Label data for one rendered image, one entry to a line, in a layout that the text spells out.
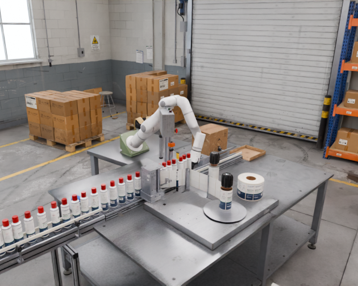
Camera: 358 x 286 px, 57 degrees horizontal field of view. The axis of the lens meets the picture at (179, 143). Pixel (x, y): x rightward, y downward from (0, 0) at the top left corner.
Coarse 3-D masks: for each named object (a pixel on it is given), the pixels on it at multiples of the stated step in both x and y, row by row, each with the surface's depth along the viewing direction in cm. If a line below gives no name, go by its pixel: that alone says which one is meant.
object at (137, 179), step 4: (136, 172) 249; (136, 176) 249; (140, 176) 252; (136, 180) 249; (140, 180) 251; (136, 184) 250; (140, 184) 252; (136, 188) 251; (140, 188) 253; (136, 192) 253; (136, 196) 254
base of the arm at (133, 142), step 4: (132, 136) 356; (136, 136) 338; (128, 140) 350; (132, 140) 344; (136, 140) 340; (140, 140) 338; (144, 140) 340; (128, 144) 347; (132, 144) 346; (136, 144) 344; (140, 144) 346; (132, 148) 348; (136, 148) 351; (140, 148) 354
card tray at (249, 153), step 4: (236, 148) 362; (240, 148) 368; (244, 148) 373; (248, 148) 372; (252, 148) 368; (256, 148) 364; (232, 152) 358; (236, 152) 361; (244, 152) 361; (248, 152) 361; (252, 152) 361; (256, 152) 361; (260, 152) 362; (264, 152) 356; (244, 156) 350; (248, 156) 350; (252, 156) 350; (256, 156) 345; (260, 156) 352; (248, 160) 340
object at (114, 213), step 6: (240, 156) 338; (228, 162) 325; (234, 162) 332; (222, 168) 319; (180, 186) 281; (132, 204) 247; (138, 204) 252; (114, 210) 237; (120, 210) 241; (126, 210) 244; (108, 216) 233; (114, 216) 237
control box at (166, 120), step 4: (160, 112) 270; (164, 112) 264; (168, 112) 264; (172, 112) 264; (160, 116) 271; (164, 116) 259; (168, 116) 260; (172, 116) 260; (160, 120) 272; (164, 120) 260; (168, 120) 261; (172, 120) 262; (160, 124) 273; (164, 124) 262; (168, 124) 262; (172, 124) 263; (160, 128) 275; (164, 128) 263; (168, 128) 263; (172, 128) 264; (164, 132) 264; (168, 132) 264; (172, 132) 265; (164, 136) 265; (168, 136) 266; (172, 136) 266
